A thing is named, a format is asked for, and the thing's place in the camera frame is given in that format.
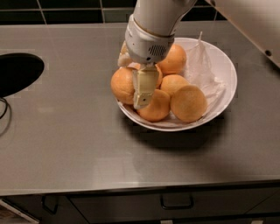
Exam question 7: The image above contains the orange at front left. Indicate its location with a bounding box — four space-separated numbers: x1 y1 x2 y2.
136 89 171 122

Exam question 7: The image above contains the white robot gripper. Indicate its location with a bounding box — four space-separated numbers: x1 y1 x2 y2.
117 15 174 109

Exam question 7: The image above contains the black left cabinet handle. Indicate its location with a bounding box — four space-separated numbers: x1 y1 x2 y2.
41 196 59 215

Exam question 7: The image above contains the black cable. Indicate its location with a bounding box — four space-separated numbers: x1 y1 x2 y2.
0 96 10 120

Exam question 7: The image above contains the dark drawer front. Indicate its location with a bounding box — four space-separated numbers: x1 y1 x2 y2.
70 188 279 223

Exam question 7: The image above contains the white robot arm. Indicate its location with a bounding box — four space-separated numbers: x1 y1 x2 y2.
118 0 280 109

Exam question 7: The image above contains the white ceramic bowl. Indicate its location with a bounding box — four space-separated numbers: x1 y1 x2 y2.
117 38 237 131

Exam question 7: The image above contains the orange at top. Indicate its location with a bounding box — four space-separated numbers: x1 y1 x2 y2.
157 44 186 74

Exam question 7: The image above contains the black drawer handle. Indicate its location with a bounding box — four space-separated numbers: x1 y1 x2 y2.
160 193 194 210

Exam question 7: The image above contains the orange in middle back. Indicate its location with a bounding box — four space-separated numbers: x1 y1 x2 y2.
128 62 163 89

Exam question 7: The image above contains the black round object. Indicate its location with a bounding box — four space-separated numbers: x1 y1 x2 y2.
0 52 45 97

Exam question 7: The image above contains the orange at front right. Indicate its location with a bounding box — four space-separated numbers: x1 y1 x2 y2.
171 85 207 123

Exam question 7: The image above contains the small orange in centre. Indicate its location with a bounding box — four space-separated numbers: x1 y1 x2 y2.
160 74 189 96

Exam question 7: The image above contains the large orange at left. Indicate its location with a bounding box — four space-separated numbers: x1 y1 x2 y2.
110 67 135 105

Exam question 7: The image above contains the white paper napkin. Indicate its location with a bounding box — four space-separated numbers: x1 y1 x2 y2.
151 31 228 129

